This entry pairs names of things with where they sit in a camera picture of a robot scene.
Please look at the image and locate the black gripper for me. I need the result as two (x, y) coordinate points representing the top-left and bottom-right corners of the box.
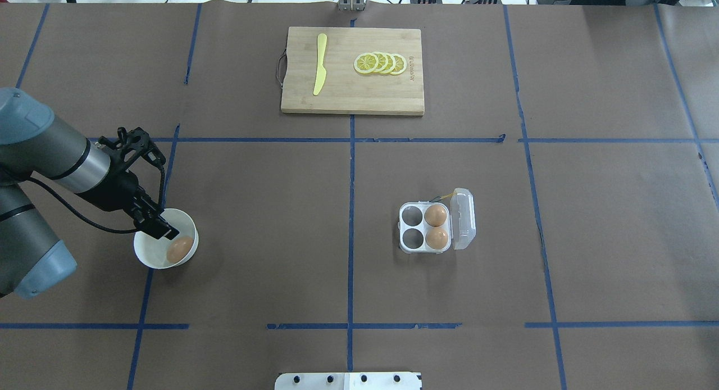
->
(79, 127), (179, 239)

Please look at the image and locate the brown egg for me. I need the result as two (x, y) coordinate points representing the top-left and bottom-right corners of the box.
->
(165, 236), (194, 264)
(425, 227), (449, 252)
(424, 203), (448, 227)

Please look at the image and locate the clear plastic egg box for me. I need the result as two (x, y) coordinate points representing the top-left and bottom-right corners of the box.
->
(397, 188), (477, 254)

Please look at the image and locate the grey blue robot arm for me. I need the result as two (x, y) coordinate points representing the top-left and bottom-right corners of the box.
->
(1, 87), (179, 298)

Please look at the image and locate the white bowl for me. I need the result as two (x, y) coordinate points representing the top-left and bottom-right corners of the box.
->
(133, 208), (199, 269)

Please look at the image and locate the wooden cutting board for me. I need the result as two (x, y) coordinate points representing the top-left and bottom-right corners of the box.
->
(281, 26), (425, 116)

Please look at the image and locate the yellow plastic knife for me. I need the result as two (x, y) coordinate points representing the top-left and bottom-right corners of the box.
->
(313, 33), (328, 96)

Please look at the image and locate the lemon slice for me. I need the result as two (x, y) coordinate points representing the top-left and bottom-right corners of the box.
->
(371, 51), (385, 74)
(379, 53), (396, 74)
(353, 53), (380, 74)
(389, 53), (407, 75)

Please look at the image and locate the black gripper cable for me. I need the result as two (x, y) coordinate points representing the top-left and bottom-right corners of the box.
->
(28, 154), (167, 234)

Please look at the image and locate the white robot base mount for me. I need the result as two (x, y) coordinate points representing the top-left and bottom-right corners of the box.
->
(274, 371), (423, 389)

